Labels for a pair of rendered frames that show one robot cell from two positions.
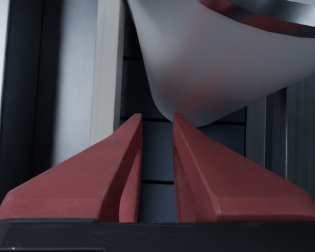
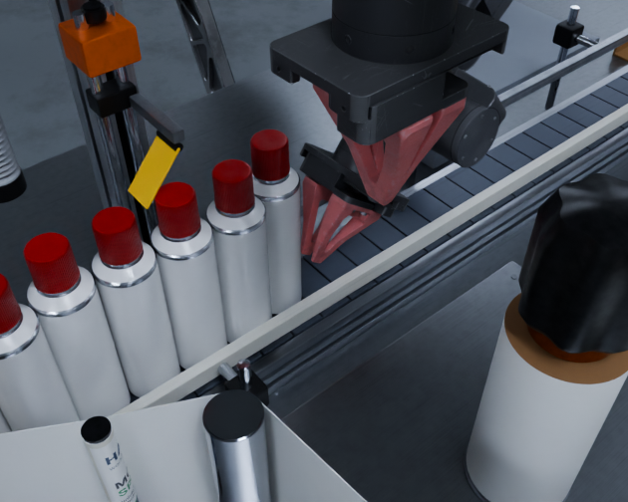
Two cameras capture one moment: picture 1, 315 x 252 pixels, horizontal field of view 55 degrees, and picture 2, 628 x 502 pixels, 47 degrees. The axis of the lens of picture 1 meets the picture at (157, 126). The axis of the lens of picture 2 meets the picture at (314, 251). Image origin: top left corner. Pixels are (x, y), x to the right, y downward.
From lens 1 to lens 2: 0.65 m
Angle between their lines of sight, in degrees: 49
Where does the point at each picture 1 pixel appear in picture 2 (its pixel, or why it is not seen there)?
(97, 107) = (322, 295)
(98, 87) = (314, 300)
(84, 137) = (349, 358)
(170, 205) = (336, 272)
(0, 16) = (323, 395)
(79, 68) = (313, 389)
